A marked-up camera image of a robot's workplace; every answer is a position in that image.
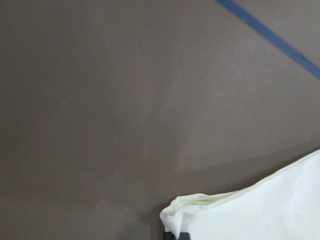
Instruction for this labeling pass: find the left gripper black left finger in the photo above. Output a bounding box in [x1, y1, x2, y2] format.
[163, 231, 175, 240]

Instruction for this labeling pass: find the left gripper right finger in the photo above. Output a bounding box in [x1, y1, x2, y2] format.
[178, 232, 191, 240]

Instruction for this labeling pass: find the cream long-sleeve cat shirt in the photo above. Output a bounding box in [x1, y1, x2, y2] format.
[159, 151, 320, 240]

